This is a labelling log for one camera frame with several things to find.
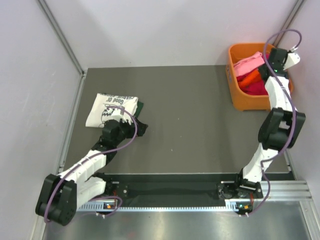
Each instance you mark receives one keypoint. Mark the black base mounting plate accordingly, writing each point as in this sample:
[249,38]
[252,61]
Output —
[177,189]

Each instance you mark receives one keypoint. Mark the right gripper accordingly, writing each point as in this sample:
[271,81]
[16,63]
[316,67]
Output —
[260,68]

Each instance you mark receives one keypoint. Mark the light pink t-shirt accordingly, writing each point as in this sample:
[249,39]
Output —
[246,65]

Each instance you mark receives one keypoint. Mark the aluminium frame extrusion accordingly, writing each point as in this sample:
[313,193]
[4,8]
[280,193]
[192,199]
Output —
[289,191]

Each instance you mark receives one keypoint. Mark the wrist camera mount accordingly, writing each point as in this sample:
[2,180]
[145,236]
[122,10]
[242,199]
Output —
[118,113]
[292,59]

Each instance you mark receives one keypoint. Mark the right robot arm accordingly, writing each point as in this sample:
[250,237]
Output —
[282,125]

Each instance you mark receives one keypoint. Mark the orange t-shirt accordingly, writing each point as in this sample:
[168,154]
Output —
[249,78]

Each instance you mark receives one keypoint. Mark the slotted cable duct rail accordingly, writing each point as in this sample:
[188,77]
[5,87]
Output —
[108,206]

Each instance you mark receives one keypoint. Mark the white printed folded t-shirt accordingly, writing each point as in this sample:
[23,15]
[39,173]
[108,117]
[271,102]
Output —
[102,100]

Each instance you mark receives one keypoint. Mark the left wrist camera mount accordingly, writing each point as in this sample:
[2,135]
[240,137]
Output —
[118,113]

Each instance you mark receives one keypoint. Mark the orange plastic basket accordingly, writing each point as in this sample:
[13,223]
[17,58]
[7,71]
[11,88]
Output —
[241,100]

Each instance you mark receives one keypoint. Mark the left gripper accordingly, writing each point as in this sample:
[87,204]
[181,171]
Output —
[131,128]

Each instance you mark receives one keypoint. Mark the dark green folded t-shirt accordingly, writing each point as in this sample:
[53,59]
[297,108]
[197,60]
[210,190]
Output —
[139,108]

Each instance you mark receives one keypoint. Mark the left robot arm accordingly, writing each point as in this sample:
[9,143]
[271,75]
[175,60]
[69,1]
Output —
[63,194]

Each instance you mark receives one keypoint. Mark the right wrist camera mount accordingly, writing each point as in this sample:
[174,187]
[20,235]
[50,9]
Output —
[292,59]

